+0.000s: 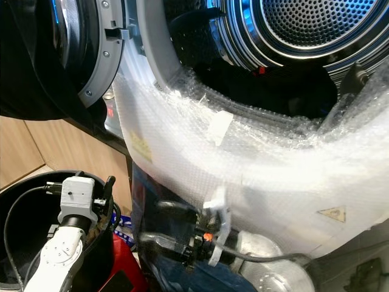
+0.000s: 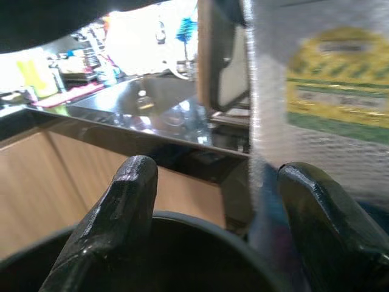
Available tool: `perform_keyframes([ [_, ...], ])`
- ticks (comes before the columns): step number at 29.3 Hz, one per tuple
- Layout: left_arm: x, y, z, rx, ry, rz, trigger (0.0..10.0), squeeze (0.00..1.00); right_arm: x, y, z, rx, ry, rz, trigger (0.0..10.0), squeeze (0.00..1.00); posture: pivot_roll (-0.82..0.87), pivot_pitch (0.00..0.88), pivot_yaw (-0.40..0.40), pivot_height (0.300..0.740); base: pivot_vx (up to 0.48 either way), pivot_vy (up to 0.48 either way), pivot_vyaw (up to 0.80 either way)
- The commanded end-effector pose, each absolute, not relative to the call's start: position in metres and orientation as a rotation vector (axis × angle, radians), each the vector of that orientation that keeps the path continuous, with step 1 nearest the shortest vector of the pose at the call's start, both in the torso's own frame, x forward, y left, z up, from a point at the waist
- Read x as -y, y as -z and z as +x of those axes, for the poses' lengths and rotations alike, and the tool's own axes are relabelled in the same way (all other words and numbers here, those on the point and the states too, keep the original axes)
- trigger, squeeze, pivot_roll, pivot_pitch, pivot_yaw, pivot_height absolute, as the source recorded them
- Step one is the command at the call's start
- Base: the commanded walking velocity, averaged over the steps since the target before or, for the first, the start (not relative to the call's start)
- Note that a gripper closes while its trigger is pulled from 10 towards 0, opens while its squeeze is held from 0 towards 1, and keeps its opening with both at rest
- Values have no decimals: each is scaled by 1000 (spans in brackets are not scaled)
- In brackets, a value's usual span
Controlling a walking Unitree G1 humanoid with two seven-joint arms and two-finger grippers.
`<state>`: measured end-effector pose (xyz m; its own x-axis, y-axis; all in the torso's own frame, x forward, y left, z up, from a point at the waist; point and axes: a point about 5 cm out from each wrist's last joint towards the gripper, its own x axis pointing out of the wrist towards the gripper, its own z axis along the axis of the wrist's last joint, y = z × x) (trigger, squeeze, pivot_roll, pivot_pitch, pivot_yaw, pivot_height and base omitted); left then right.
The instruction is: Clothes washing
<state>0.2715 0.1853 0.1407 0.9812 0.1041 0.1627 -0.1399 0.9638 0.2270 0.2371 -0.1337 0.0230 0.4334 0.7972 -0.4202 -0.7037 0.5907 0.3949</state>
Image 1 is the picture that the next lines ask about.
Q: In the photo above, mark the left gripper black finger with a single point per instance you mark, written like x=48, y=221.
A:
x=109, y=190

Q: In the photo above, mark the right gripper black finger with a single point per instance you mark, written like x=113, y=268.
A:
x=163, y=243
x=175, y=208

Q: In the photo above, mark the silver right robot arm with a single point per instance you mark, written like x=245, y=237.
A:
x=279, y=277

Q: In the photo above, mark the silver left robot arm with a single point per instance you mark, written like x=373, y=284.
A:
x=58, y=261

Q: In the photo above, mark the dark blue washing machine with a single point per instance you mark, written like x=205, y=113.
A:
x=158, y=277

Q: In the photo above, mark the red plastic stool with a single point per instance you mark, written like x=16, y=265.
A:
x=127, y=267

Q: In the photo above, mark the yellow rectangular label sticker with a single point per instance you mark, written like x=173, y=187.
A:
x=140, y=146

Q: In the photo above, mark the light wooden cabinet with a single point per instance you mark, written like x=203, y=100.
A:
x=61, y=146

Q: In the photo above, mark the black round laundry bin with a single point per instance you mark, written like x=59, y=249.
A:
x=24, y=225

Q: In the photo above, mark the white tape piece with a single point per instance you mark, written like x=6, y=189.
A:
x=219, y=126

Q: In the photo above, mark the clear bubble wrap sheet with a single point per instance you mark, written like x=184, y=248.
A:
x=279, y=176

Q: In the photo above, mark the round grey washer door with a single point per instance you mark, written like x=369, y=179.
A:
x=100, y=73

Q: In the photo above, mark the yellow triangular warning sticker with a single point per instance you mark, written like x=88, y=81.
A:
x=333, y=214

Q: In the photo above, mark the black garment in drum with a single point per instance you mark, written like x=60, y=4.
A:
x=267, y=91

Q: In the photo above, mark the grey rubber door seal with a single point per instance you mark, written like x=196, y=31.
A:
x=151, y=42

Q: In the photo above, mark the perforated steel washer drum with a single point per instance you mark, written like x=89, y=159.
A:
x=310, y=18

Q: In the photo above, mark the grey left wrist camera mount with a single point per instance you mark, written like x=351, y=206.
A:
x=78, y=198

